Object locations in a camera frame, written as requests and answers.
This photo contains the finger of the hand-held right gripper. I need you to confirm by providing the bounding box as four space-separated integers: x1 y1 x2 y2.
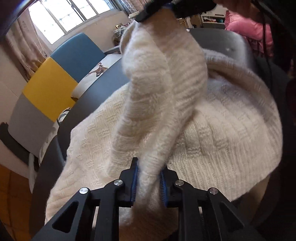
135 0 173 23

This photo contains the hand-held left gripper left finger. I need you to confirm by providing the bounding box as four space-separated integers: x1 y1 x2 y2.
30 157 139 241

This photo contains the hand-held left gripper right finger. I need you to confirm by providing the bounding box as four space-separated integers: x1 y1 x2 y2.
159 169 264 241

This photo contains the cream knitted sweater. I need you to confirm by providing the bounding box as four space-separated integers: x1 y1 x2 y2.
45 10 284 241

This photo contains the person's right forearm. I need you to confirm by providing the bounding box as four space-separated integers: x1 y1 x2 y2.
216 0 253 18

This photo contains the patterned beige curtain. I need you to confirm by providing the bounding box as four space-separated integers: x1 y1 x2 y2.
5 19 52 81
120 0 153 14

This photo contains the person's pink clothing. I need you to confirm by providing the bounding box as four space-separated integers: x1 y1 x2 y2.
225 10 273 56

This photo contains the deer print pillow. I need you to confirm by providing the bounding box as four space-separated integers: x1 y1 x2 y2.
70 56 123 99

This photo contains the window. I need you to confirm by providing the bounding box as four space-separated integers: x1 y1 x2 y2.
28 0 121 44

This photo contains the cat print pillow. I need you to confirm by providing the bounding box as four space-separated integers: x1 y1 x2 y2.
38 107 72 163

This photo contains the wooden panelled wardrobe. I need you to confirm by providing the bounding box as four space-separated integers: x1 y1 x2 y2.
0 162 33 232

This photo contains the grey yellow blue sofa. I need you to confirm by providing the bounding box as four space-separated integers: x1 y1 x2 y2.
0 32 121 176

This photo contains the black cable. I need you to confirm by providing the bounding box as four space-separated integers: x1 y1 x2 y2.
259 0 278 61

